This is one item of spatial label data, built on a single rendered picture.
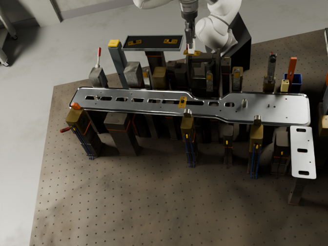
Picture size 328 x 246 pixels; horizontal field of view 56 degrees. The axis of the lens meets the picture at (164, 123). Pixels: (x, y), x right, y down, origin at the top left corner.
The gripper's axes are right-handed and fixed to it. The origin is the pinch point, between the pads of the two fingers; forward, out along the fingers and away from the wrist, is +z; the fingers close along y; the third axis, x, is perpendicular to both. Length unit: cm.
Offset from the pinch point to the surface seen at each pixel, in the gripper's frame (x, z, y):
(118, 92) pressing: -47, 35, 4
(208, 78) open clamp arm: 7.3, 25.1, -5.8
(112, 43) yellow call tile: -57, 18, -23
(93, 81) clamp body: -66, 33, -2
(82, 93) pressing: -70, 36, 7
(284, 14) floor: 57, 120, -240
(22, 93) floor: -226, 137, -77
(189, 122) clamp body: 2.7, 29.7, 24.7
